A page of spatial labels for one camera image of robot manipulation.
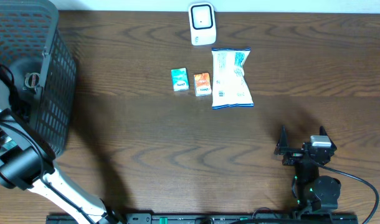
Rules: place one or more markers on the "grey plastic shopping basket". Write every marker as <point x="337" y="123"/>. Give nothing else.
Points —
<point x="30" y="41"/>

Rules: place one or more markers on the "green tissue pack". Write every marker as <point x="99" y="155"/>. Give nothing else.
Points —
<point x="179" y="79"/>

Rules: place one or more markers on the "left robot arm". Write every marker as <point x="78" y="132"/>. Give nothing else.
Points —
<point x="28" y="162"/>

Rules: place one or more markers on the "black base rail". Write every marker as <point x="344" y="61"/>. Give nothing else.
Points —
<point x="146" y="218"/>

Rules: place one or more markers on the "orange tissue pack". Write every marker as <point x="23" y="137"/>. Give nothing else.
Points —
<point x="202" y="84"/>

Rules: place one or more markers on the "white barcode scanner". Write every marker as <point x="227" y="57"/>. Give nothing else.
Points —
<point x="202" y="23"/>

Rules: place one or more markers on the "white blue snack bag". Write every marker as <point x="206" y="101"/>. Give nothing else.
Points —
<point x="229" y="87"/>

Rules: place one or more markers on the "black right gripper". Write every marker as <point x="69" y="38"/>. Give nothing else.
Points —
<point x="294" y="154"/>

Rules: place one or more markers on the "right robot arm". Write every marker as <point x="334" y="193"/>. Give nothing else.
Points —
<point x="315" y="193"/>

